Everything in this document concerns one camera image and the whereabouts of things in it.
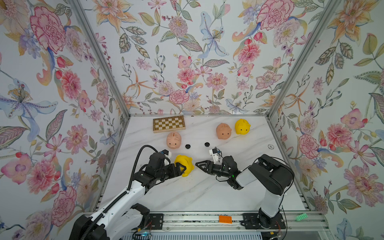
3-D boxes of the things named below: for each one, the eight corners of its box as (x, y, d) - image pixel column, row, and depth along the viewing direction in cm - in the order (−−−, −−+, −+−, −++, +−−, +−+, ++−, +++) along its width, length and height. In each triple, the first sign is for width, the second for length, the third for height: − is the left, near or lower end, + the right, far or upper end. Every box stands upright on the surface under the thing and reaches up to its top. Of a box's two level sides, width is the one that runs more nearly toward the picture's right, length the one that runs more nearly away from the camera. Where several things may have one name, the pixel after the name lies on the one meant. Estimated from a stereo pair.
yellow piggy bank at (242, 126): (236, 136, 110) (239, 128, 102) (234, 126, 116) (236, 118, 109) (247, 136, 110) (251, 128, 103) (244, 126, 116) (248, 118, 109)
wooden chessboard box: (154, 133, 112) (153, 130, 110) (153, 121, 120) (153, 118, 117) (185, 129, 115) (185, 126, 112) (183, 118, 123) (183, 115, 120)
